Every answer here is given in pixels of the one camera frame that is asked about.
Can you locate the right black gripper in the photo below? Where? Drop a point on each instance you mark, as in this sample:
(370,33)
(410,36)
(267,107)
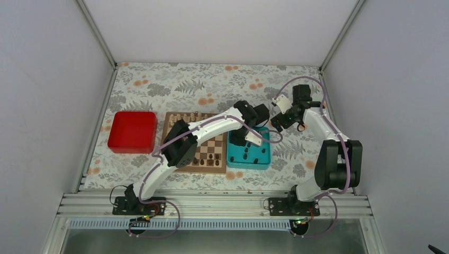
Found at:
(276,124)

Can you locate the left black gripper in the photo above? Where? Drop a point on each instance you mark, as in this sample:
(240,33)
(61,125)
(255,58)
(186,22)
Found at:
(233,140)

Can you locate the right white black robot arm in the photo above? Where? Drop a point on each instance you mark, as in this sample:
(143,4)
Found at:
(338,166)

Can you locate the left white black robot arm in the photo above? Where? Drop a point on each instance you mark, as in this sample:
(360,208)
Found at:
(180,145)

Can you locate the wooden chess board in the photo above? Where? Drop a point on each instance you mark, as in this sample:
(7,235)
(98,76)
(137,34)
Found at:
(215,148)

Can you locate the teal plastic tray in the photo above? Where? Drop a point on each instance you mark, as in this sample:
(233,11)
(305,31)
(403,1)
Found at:
(253,152)

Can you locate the red plastic tray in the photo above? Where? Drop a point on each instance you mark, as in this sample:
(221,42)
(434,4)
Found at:
(133,132)

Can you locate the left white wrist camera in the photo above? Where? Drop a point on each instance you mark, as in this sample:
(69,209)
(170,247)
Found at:
(254,138)

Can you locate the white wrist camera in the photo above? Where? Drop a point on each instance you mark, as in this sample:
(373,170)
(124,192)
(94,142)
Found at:
(282,102)
(254,138)

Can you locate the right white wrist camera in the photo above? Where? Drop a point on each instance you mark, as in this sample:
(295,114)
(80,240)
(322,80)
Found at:
(282,102)

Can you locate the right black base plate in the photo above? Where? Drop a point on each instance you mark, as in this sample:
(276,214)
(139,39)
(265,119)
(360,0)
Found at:
(278,206)

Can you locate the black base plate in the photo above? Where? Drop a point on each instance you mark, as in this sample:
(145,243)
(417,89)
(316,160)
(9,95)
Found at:
(278,206)
(122,207)

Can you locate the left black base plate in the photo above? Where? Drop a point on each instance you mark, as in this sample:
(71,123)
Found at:
(122,207)

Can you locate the aluminium rail frame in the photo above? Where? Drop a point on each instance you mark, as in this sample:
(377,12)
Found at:
(213,206)

